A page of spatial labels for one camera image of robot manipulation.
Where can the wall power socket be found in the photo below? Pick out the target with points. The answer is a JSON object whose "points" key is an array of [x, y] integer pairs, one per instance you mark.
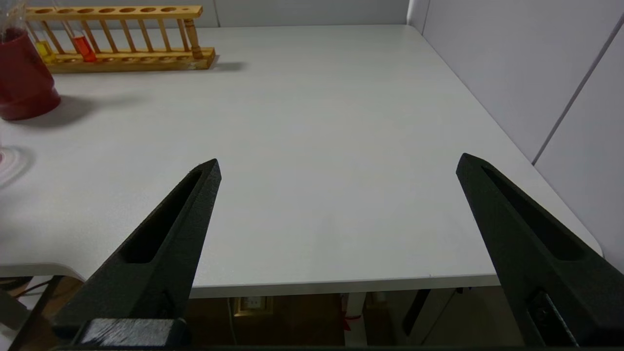
{"points": [[252, 304]]}

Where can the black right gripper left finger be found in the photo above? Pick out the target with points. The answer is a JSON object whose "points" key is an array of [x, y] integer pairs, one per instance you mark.
{"points": [[161, 253]]}

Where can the red plastic cup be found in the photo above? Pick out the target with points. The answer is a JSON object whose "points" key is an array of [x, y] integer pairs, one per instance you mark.
{"points": [[22, 83]]}

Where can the black table strut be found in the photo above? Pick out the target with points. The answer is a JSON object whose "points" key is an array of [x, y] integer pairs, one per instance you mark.
{"points": [[417, 312]]}

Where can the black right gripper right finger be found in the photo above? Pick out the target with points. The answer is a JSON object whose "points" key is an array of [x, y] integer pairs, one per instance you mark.
{"points": [[541, 263]]}

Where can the test tube with red pigment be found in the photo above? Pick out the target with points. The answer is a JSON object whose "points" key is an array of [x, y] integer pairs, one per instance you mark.
{"points": [[84, 48]]}

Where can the clear glass beaker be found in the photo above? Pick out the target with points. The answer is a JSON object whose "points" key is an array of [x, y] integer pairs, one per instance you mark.
{"points": [[9, 163]]}

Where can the test tube with yellow pigment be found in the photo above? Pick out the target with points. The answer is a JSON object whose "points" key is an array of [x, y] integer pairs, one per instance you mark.
{"points": [[45, 50]]}

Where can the white table leg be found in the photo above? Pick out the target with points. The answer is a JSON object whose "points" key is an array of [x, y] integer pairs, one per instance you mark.
{"points": [[353, 312]]}

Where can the wooden test tube rack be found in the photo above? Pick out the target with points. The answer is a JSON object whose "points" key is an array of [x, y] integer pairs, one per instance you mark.
{"points": [[146, 56]]}

